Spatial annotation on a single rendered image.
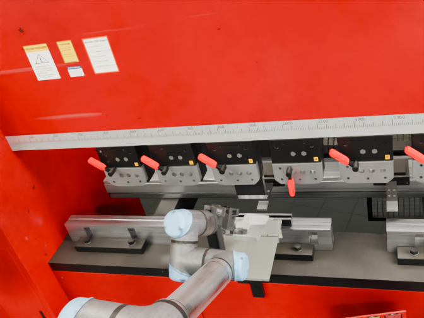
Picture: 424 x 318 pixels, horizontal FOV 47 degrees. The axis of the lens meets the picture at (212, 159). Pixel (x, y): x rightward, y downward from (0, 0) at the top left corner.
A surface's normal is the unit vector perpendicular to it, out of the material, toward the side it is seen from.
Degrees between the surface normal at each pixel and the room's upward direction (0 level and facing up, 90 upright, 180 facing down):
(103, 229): 90
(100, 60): 90
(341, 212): 0
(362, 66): 90
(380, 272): 0
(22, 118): 90
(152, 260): 0
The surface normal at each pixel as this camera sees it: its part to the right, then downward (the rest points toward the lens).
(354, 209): -0.22, -0.81
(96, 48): -0.26, 0.58
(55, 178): 0.94, -0.03
